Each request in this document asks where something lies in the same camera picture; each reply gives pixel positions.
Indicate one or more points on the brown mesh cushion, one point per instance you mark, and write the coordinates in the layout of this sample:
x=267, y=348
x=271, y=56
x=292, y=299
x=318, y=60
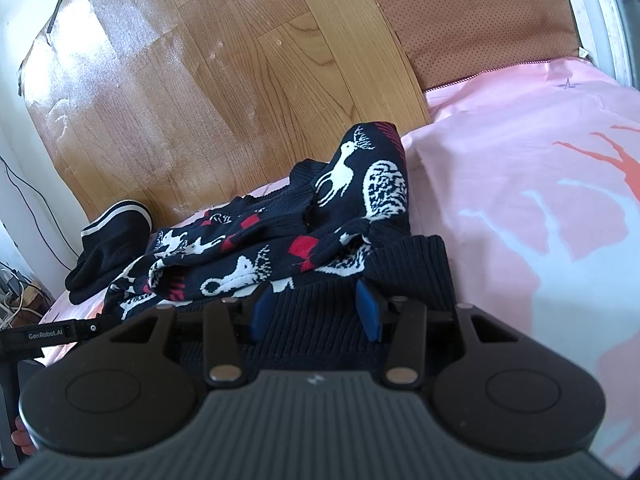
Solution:
x=475, y=15

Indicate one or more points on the black tape strip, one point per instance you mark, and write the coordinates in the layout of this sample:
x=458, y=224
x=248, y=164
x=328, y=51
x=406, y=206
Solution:
x=56, y=10

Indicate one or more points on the person's left hand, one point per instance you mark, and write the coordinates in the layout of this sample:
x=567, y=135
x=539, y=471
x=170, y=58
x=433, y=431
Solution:
x=21, y=432

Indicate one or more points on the white window frame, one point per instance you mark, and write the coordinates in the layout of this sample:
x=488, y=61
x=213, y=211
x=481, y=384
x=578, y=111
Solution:
x=607, y=15

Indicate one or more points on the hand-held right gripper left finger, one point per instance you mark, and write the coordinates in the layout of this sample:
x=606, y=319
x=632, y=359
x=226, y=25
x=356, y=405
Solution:
x=261, y=312

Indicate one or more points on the pink deer print bed sheet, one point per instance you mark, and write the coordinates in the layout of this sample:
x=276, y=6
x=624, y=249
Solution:
x=525, y=200

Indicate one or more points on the folded black white-striped garment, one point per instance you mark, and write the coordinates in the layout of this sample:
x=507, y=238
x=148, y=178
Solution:
x=100, y=260

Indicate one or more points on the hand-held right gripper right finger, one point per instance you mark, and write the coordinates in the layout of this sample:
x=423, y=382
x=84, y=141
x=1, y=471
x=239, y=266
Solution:
x=369, y=310

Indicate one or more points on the wood-grain headboard panel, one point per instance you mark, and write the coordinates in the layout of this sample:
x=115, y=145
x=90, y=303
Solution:
x=200, y=85

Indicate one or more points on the navy red patterned knit sweater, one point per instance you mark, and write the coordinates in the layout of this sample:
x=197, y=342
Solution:
x=350, y=200

